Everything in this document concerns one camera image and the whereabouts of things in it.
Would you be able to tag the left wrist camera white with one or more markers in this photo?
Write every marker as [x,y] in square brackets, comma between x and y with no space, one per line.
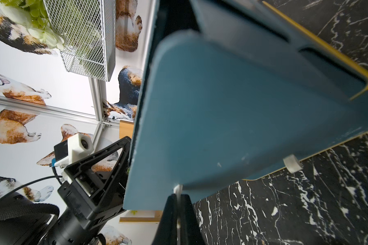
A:
[73,149]

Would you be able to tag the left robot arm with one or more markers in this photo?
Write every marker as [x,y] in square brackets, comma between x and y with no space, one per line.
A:
[25,223]

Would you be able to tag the teal drawer cabinet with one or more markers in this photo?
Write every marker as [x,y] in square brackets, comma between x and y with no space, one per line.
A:
[230,90]

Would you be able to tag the green white artificial plant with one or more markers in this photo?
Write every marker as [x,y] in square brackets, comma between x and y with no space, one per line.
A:
[32,15]

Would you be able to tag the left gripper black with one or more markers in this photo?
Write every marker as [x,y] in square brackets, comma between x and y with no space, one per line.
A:
[93,197]

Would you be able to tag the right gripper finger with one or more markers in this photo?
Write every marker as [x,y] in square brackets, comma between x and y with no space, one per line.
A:
[178,225]

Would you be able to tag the white wire basket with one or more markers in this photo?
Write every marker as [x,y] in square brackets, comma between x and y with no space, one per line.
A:
[88,31]

